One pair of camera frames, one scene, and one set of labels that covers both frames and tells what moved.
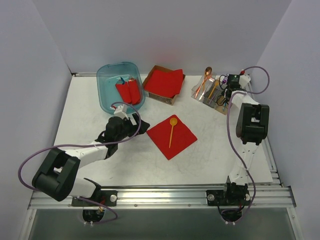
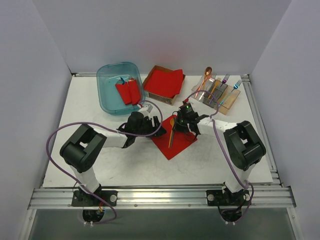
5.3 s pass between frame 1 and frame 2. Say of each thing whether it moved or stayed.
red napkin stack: stayed
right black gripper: moved
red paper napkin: stayed
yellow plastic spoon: stayed
